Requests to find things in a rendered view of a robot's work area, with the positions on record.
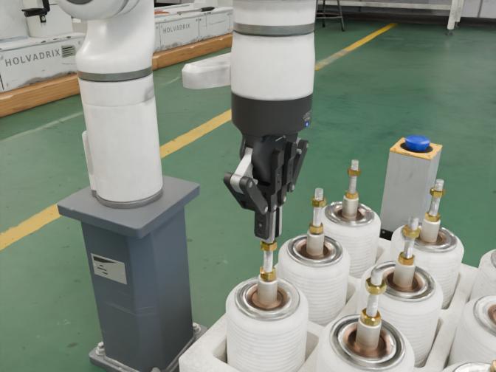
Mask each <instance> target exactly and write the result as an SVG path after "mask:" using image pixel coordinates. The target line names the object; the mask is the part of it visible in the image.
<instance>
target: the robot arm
mask: <svg viewBox="0 0 496 372"><path fill-rule="evenodd" d="M55 1H56V3H57V4H58V6H59V7H60V8H61V9H62V10H63V11H64V12H65V13H67V14H68V15H70V16H72V17H74V18H78V19H81V20H87V33H86V38H85V40H84V42H83V44H82V46H81V47H80V49H79V50H78V51H77V53H76V56H75V64H76V70H77V76H78V81H79V86H80V94H81V99H82V104H83V112H84V117H85V121H86V130H87V131H84V132H83V134H82V137H83V145H84V150H85V155H86V163H87V167H88V172H89V180H90V185H91V189H92V195H93V196H95V197H97V198H98V201H99V202H100V203H101V204H103V205H104V206H106V207H110V208H115V209H132V208H137V207H143V206H146V205H148V204H151V203H153V202H155V201H157V200H158V199H159V198H160V197H161V196H162V194H163V183H162V166H161V158H160V149H159V134H158V125H157V117H156V102H155V94H154V79H153V72H152V71H153V70H152V57H153V53H154V48H155V39H156V37H155V20H154V0H55ZM315 8H316V0H233V30H234V31H233V38H232V50H231V52H230V53H227V54H224V55H219V56H215V57H213V58H208V59H204V60H201V61H197V62H193V63H188V64H185V66H184V68H183V69H182V81H183V86H184V87H185V88H189V89H208V88H213V87H220V86H228V85H231V119H232V123H233V125H234V126H235V127H236V128H238V130H239V131H240V132H241V134H242V141H241V147H240V150H239V156H240V159H241V163H240V164H239V166H238V168H237V170H236V172H235V173H232V172H229V171H228V172H226V173H225V175H224V184H225V185H226V186H227V188H228V189H229V191H230V192H231V194H232V195H233V196H234V197H235V199H236V201H237V202H238V203H239V204H240V205H241V207H242V208H243V209H245V210H251V211H255V226H254V234H255V237H256V238H257V239H258V240H260V241H264V242H266V243H268V244H270V243H272V242H273V241H274V240H275V238H277V237H278V236H279V235H280V234H281V228H282V204H284V203H285V201H286V194H287V192H289V193H291V192H292V191H293V190H294V188H295V184H296V181H297V178H298V175H299V172H300V169H301V166H302V164H303V160H304V157H305V155H306V152H307V149H308V146H309V141H308V140H307V139H301V138H298V132H300V131H302V130H304V129H306V128H307V127H308V126H309V124H310V122H311V108H312V98H313V85H314V65H315V53H314V32H313V31H314V20H315Z"/></svg>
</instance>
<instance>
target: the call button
mask: <svg viewBox="0 0 496 372"><path fill-rule="evenodd" d="M405 144H407V147H408V148H409V149H412V150H416V151H423V150H425V149H426V148H427V147H428V146H429V145H430V140H429V139H428V138H426V137H423V136H418V135H412V136H408V137H406V138H405Z"/></svg>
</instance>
